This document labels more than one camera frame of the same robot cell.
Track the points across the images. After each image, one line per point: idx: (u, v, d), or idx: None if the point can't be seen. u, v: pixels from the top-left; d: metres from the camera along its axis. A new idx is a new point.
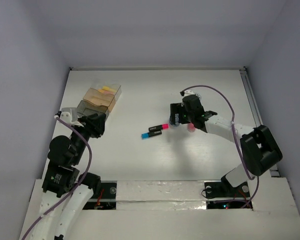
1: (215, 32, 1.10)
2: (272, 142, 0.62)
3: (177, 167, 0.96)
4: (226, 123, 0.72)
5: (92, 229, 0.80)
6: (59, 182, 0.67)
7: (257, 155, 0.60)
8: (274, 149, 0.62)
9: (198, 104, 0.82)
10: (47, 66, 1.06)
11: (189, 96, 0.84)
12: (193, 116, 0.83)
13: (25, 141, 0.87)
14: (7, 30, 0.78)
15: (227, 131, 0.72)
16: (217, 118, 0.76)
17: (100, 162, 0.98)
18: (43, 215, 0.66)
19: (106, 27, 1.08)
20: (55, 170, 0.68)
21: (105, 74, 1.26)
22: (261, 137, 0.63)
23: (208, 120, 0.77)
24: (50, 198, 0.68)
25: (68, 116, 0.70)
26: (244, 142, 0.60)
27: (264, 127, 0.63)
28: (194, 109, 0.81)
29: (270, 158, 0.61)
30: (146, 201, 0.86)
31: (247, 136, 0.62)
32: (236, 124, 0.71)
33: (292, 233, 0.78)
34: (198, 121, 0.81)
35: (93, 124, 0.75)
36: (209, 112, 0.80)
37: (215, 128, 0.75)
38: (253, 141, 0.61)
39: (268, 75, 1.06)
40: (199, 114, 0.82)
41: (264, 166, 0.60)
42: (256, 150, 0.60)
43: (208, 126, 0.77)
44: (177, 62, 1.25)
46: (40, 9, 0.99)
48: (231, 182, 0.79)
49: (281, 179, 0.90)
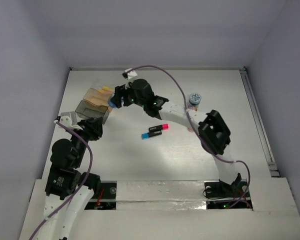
1: (215, 32, 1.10)
2: (222, 123, 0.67)
3: (177, 167, 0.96)
4: (180, 111, 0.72)
5: (93, 229, 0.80)
6: (62, 184, 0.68)
7: (213, 138, 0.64)
8: (225, 130, 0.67)
9: (149, 91, 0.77)
10: (47, 66, 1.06)
11: (139, 82, 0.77)
12: (145, 104, 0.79)
13: (25, 141, 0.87)
14: (7, 30, 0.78)
15: (183, 120, 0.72)
16: (170, 105, 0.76)
17: (101, 162, 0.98)
18: (47, 218, 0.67)
19: (106, 27, 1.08)
20: (57, 173, 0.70)
21: (105, 74, 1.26)
22: (213, 120, 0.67)
23: (162, 108, 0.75)
24: (53, 201, 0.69)
25: (68, 119, 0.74)
26: (201, 131, 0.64)
27: (215, 112, 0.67)
28: (146, 96, 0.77)
29: (224, 137, 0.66)
30: (146, 201, 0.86)
31: (203, 124, 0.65)
32: (190, 111, 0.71)
33: (292, 233, 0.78)
34: (151, 109, 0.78)
35: (92, 127, 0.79)
36: (161, 100, 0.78)
37: (170, 116, 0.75)
38: (208, 127, 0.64)
39: (268, 75, 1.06)
40: (152, 101, 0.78)
41: (220, 146, 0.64)
42: (212, 136, 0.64)
43: (162, 114, 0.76)
44: (177, 62, 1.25)
46: (40, 8, 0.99)
48: (227, 180, 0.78)
49: (281, 179, 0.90)
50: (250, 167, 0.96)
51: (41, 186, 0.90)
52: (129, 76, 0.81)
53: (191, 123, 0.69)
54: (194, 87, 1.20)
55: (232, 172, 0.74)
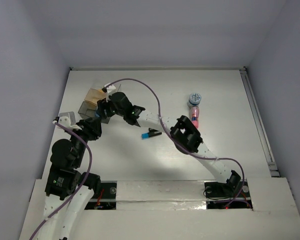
1: (215, 33, 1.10)
2: (192, 125, 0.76)
3: (177, 167, 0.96)
4: (155, 118, 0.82)
5: (93, 229, 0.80)
6: (62, 184, 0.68)
7: (184, 141, 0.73)
8: (194, 131, 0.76)
9: (127, 102, 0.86)
10: (47, 66, 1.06)
11: (116, 95, 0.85)
12: (124, 113, 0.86)
13: (25, 141, 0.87)
14: (7, 31, 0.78)
15: (157, 125, 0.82)
16: (146, 113, 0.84)
17: (101, 162, 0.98)
18: (47, 218, 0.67)
19: (106, 27, 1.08)
20: (57, 173, 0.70)
21: (105, 74, 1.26)
22: (184, 124, 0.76)
23: (139, 117, 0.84)
24: (53, 201, 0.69)
25: (67, 120, 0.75)
26: (173, 135, 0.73)
27: (184, 117, 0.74)
28: (124, 107, 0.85)
29: (194, 138, 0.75)
30: (146, 201, 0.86)
31: (174, 128, 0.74)
32: (164, 118, 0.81)
33: (292, 233, 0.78)
34: (130, 118, 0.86)
35: (90, 127, 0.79)
36: (139, 109, 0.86)
37: (146, 123, 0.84)
38: (178, 131, 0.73)
39: (269, 75, 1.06)
40: (130, 110, 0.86)
41: (191, 146, 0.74)
42: (182, 138, 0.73)
43: (140, 122, 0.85)
44: (177, 62, 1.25)
46: (40, 9, 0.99)
48: (222, 180, 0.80)
49: (281, 179, 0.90)
50: (250, 167, 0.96)
51: (41, 186, 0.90)
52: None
53: (164, 128, 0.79)
54: (194, 87, 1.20)
55: (222, 170, 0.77)
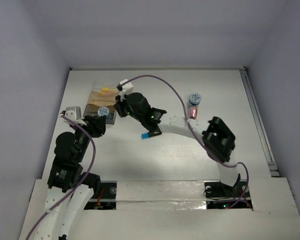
1: (214, 33, 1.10)
2: (225, 128, 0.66)
3: (178, 167, 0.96)
4: (181, 122, 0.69)
5: (93, 228, 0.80)
6: (65, 177, 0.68)
7: (219, 147, 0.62)
8: (229, 135, 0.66)
9: (146, 105, 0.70)
10: (47, 66, 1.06)
11: (133, 96, 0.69)
12: (142, 118, 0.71)
13: (25, 140, 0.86)
14: (7, 30, 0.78)
15: (184, 130, 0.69)
16: (169, 116, 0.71)
17: (102, 162, 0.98)
18: (49, 210, 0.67)
19: (106, 27, 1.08)
20: (60, 165, 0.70)
21: (105, 74, 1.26)
22: (216, 127, 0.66)
23: (161, 121, 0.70)
24: (55, 194, 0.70)
25: (73, 114, 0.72)
26: (206, 141, 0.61)
27: (217, 119, 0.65)
28: (143, 111, 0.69)
29: (230, 143, 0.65)
30: (146, 201, 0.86)
31: (207, 133, 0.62)
32: (191, 120, 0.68)
33: (292, 233, 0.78)
34: (149, 123, 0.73)
35: (95, 123, 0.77)
36: (159, 113, 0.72)
37: (170, 128, 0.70)
38: (213, 136, 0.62)
39: (269, 75, 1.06)
40: (149, 114, 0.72)
41: (226, 153, 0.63)
42: (218, 143, 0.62)
43: (161, 127, 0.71)
44: (176, 62, 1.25)
46: (40, 8, 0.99)
48: (228, 182, 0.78)
49: (281, 179, 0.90)
50: (250, 167, 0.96)
51: (41, 186, 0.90)
52: (124, 89, 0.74)
53: (193, 133, 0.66)
54: (194, 88, 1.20)
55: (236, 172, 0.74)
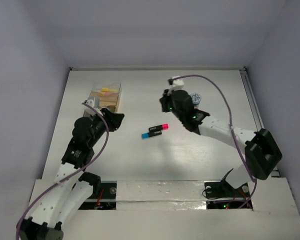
1: (214, 33, 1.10)
2: (274, 142, 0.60)
3: (178, 167, 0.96)
4: (224, 127, 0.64)
5: (93, 228, 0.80)
6: (79, 156, 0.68)
7: (261, 161, 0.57)
8: (275, 152, 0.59)
9: (190, 104, 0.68)
10: (48, 66, 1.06)
11: (179, 94, 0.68)
12: (183, 117, 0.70)
13: (25, 140, 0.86)
14: (7, 30, 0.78)
15: (226, 136, 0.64)
16: (212, 119, 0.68)
17: (102, 162, 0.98)
18: (59, 182, 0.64)
19: (106, 27, 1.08)
20: (76, 146, 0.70)
21: (105, 74, 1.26)
22: (262, 139, 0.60)
23: (202, 123, 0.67)
24: (67, 169, 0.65)
25: (92, 103, 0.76)
26: (248, 151, 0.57)
27: (266, 131, 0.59)
28: (186, 109, 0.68)
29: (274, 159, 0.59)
30: (146, 201, 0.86)
31: (251, 144, 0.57)
32: (235, 128, 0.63)
33: (292, 233, 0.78)
34: (190, 123, 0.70)
35: (111, 116, 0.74)
36: (202, 114, 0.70)
37: (210, 131, 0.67)
38: (258, 148, 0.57)
39: (269, 75, 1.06)
40: (191, 114, 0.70)
41: (268, 170, 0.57)
42: (261, 157, 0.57)
43: (201, 129, 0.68)
44: (176, 62, 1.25)
46: (41, 8, 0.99)
48: (233, 184, 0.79)
49: (281, 179, 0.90)
50: None
51: (41, 186, 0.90)
52: (174, 85, 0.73)
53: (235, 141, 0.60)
54: (194, 88, 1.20)
55: None
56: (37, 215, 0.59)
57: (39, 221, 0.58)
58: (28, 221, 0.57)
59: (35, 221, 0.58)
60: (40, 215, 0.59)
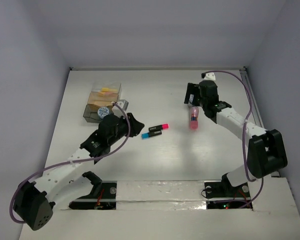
1: (214, 33, 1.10)
2: (281, 148, 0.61)
3: (178, 167, 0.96)
4: (239, 120, 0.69)
5: (93, 228, 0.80)
6: (97, 148, 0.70)
7: (262, 158, 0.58)
8: (280, 156, 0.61)
9: (214, 93, 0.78)
10: (47, 66, 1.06)
11: (206, 82, 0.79)
12: (206, 103, 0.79)
13: (25, 140, 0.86)
14: (7, 30, 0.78)
15: (238, 128, 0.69)
16: (231, 111, 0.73)
17: (102, 162, 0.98)
18: (72, 162, 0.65)
19: (106, 27, 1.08)
20: (97, 138, 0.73)
21: (105, 74, 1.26)
22: (271, 141, 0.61)
23: (221, 112, 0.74)
24: (82, 153, 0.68)
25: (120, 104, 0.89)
26: (252, 143, 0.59)
27: (277, 133, 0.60)
28: (209, 96, 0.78)
29: (275, 164, 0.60)
30: (146, 201, 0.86)
31: (257, 138, 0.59)
32: (249, 123, 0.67)
33: (292, 233, 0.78)
34: (210, 109, 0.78)
35: (134, 121, 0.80)
36: (223, 104, 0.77)
37: (226, 121, 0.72)
38: (262, 144, 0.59)
39: (269, 75, 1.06)
40: (213, 103, 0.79)
41: (266, 169, 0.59)
42: (262, 153, 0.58)
43: (218, 117, 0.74)
44: (177, 62, 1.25)
46: (40, 8, 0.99)
48: (231, 181, 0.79)
49: (281, 179, 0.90)
50: None
51: None
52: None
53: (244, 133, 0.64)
54: None
55: None
56: (40, 184, 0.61)
57: (40, 189, 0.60)
58: (29, 185, 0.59)
59: (37, 189, 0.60)
60: (43, 185, 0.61)
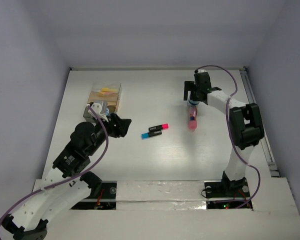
1: (215, 33, 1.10)
2: (258, 119, 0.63)
3: (177, 167, 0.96)
4: (224, 97, 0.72)
5: (92, 228, 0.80)
6: (71, 164, 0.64)
7: (239, 125, 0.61)
8: (258, 127, 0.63)
9: (206, 79, 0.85)
10: (48, 66, 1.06)
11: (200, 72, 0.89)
12: (200, 89, 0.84)
13: (25, 140, 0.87)
14: (7, 30, 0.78)
15: (222, 105, 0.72)
16: (220, 92, 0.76)
17: (102, 162, 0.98)
18: (44, 189, 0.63)
19: (106, 27, 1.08)
20: (71, 150, 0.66)
21: (105, 74, 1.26)
22: (250, 114, 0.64)
23: (211, 92, 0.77)
24: (55, 174, 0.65)
25: (99, 107, 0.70)
26: (231, 113, 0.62)
27: (255, 105, 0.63)
28: (202, 83, 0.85)
29: (252, 133, 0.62)
30: (146, 201, 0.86)
31: (237, 109, 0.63)
32: (233, 99, 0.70)
33: (292, 233, 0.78)
34: (203, 92, 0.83)
35: (119, 123, 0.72)
36: (214, 88, 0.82)
37: (214, 100, 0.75)
38: (241, 114, 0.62)
39: (269, 75, 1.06)
40: (206, 88, 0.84)
41: (244, 138, 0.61)
42: (240, 121, 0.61)
43: (209, 98, 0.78)
44: (177, 62, 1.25)
46: (41, 9, 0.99)
48: (229, 177, 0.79)
49: (281, 179, 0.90)
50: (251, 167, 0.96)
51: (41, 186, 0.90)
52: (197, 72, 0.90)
53: (227, 107, 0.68)
54: None
55: (242, 172, 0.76)
56: (18, 215, 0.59)
57: (18, 224, 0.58)
58: (7, 221, 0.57)
59: (15, 223, 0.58)
60: (21, 217, 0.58)
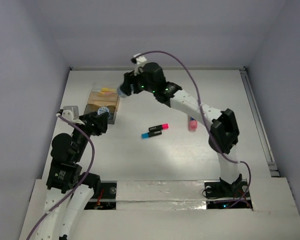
1: (215, 32, 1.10)
2: (235, 123, 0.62)
3: (177, 167, 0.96)
4: (194, 104, 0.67)
5: (92, 229, 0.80)
6: (64, 178, 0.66)
7: (222, 138, 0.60)
8: (235, 131, 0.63)
9: (161, 75, 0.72)
10: (47, 66, 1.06)
11: (149, 65, 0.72)
12: (156, 88, 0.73)
13: (24, 140, 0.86)
14: (7, 30, 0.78)
15: (194, 112, 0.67)
16: (183, 94, 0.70)
17: (102, 162, 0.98)
18: (49, 212, 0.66)
19: (106, 27, 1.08)
20: (58, 166, 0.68)
21: (105, 74, 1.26)
22: (226, 120, 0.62)
23: (174, 96, 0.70)
24: (54, 194, 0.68)
25: (70, 114, 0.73)
26: (213, 129, 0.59)
27: (230, 111, 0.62)
28: (157, 81, 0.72)
29: (233, 138, 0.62)
30: (146, 201, 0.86)
31: (216, 122, 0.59)
32: (204, 105, 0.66)
33: (292, 233, 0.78)
34: (161, 94, 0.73)
35: (96, 122, 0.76)
36: (173, 87, 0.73)
37: (181, 105, 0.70)
38: (221, 126, 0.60)
39: (269, 75, 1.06)
40: (162, 86, 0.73)
41: (227, 146, 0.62)
42: (223, 135, 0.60)
43: (172, 102, 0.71)
44: (177, 61, 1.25)
46: (41, 8, 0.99)
48: (224, 179, 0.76)
49: (281, 179, 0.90)
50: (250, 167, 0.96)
51: (41, 186, 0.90)
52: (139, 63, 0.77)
53: (204, 118, 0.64)
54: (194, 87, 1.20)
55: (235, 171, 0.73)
56: None
57: None
58: None
59: None
60: None
